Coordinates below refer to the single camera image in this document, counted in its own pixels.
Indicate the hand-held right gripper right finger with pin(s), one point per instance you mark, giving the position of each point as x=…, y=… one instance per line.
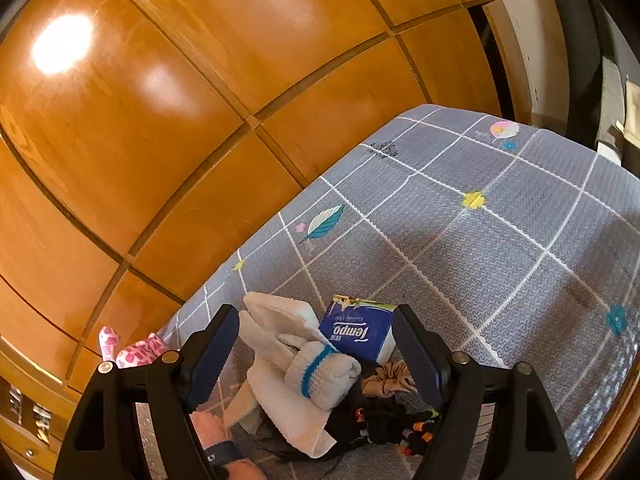
x=420, y=360

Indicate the brown stocking sock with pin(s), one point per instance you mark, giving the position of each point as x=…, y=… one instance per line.
x=385, y=382

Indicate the pink spotted plush toy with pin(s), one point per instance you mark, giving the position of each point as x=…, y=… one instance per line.
x=140, y=352

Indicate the blue wristband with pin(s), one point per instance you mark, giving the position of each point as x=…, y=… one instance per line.
x=225, y=452

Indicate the blue tissue pack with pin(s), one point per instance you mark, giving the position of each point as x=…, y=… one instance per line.
x=350, y=330

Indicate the black socks with coloured dots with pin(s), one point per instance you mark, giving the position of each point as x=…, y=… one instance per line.
x=380, y=420

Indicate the wooden panelled headboard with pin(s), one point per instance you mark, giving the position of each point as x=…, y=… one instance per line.
x=200, y=110

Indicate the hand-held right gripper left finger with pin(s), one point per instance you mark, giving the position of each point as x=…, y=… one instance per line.
x=210, y=360

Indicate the grey checked printed bedsheet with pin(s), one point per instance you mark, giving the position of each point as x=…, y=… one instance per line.
x=450, y=235

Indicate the white sock with blue stripe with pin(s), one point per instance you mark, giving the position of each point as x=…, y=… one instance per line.
x=325, y=375

